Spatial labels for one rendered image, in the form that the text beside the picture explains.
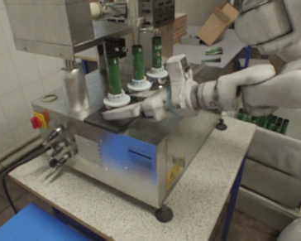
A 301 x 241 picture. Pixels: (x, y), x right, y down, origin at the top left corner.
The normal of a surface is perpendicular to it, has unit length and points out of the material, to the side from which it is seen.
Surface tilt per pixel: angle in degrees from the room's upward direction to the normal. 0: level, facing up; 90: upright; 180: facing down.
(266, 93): 92
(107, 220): 0
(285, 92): 89
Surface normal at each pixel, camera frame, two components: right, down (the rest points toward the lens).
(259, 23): -0.67, 0.52
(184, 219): -0.04, -0.85
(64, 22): -0.52, 0.47
